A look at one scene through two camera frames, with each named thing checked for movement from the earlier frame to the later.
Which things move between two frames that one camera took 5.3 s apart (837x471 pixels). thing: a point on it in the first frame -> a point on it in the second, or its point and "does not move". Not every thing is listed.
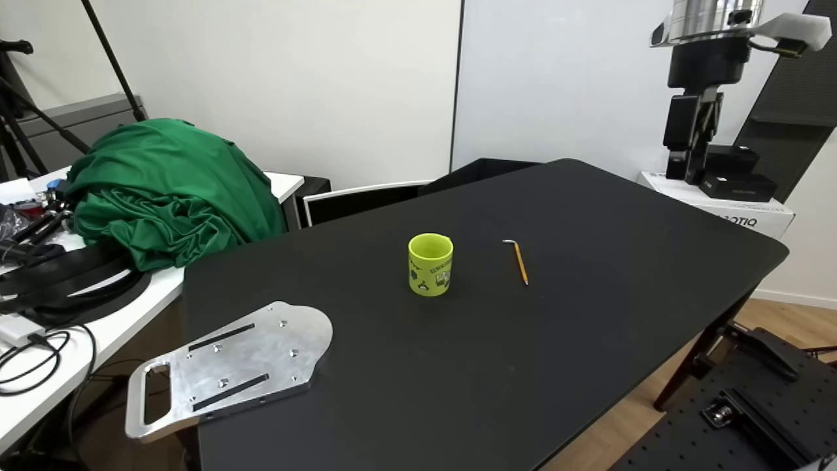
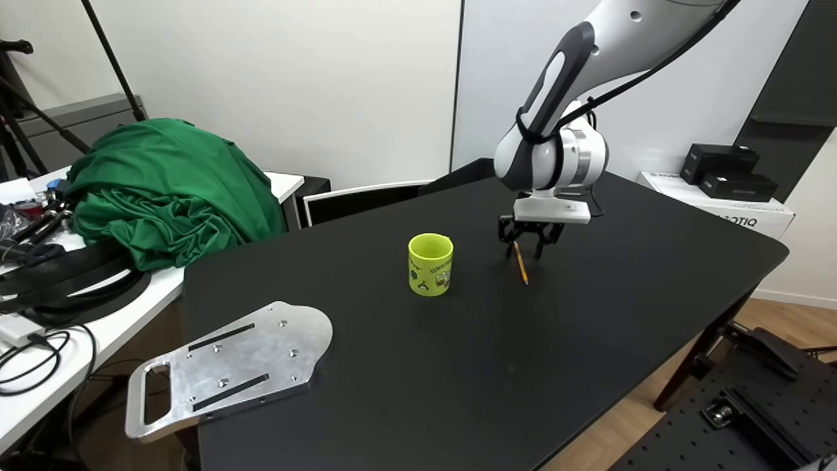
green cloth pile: x=160 y=193 does not move
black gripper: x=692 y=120 -> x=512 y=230
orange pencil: x=518 y=256 does not move
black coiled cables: x=69 y=285 does not move
